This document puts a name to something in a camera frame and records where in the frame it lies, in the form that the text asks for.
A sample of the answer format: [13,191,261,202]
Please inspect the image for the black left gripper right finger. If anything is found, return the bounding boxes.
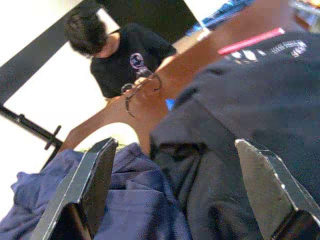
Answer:
[234,138,320,240]

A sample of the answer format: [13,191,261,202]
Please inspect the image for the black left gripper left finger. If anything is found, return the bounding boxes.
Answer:
[31,136,119,240]

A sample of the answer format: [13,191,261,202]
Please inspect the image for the black T-shirt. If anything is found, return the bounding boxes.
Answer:
[149,29,320,240]

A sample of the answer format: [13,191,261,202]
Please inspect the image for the blue plastic hanger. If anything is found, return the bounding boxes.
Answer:
[199,3,241,29]

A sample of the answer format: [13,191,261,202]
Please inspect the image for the navy blue cloth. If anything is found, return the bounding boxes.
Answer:
[0,142,192,240]

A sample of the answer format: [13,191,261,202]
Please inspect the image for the black-framed glasses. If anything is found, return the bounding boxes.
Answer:
[120,67,163,119]

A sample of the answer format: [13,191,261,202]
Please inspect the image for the bright blue cloth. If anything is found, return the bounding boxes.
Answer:
[164,98,176,111]

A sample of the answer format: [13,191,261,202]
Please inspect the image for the person in black T-shirt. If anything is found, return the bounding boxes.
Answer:
[63,7,179,100]

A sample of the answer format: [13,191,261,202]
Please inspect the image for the black metal frame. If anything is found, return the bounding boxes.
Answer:
[0,105,64,151]

